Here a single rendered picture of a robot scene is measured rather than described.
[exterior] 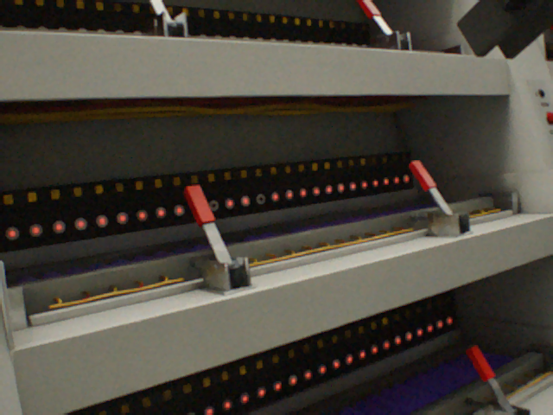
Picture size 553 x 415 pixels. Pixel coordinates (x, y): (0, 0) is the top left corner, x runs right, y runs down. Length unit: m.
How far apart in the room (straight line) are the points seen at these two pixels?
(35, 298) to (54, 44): 0.18
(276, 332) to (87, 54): 0.24
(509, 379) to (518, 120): 0.31
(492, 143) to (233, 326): 0.48
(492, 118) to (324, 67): 0.31
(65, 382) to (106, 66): 0.22
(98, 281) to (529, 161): 0.53
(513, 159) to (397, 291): 0.32
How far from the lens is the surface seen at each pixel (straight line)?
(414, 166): 0.62
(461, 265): 0.59
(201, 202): 0.45
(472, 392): 0.66
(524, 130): 0.77
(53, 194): 0.56
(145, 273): 0.46
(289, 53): 0.52
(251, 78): 0.49
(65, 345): 0.37
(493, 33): 0.41
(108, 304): 0.42
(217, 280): 0.43
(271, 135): 0.73
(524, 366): 0.74
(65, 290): 0.44
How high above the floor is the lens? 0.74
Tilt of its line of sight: 9 degrees up
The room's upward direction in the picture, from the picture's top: 15 degrees counter-clockwise
